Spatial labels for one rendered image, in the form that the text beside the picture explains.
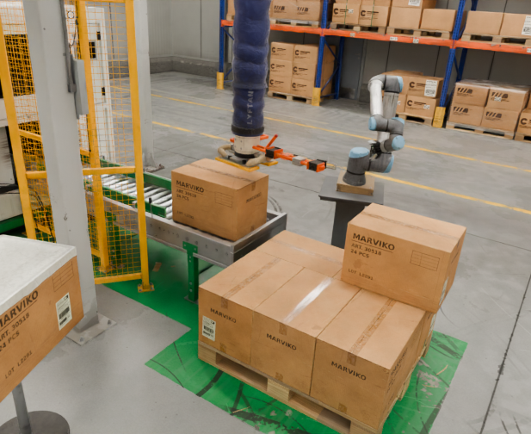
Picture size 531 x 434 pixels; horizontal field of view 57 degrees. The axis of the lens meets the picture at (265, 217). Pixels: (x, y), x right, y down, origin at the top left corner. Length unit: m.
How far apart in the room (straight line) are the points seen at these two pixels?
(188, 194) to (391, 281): 1.57
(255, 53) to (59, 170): 1.36
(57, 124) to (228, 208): 1.21
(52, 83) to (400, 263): 2.16
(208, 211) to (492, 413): 2.20
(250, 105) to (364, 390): 1.84
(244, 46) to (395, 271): 1.64
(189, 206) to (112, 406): 1.45
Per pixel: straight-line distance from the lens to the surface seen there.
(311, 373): 2.76
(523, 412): 3.42
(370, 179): 4.10
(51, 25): 2.92
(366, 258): 2.97
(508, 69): 11.27
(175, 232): 3.61
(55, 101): 2.96
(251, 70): 3.18
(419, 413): 3.14
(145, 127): 6.42
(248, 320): 2.82
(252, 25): 3.16
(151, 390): 3.10
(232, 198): 3.33
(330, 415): 2.96
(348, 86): 12.21
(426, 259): 2.84
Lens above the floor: 2.14
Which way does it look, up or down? 24 degrees down
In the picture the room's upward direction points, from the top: 3 degrees clockwise
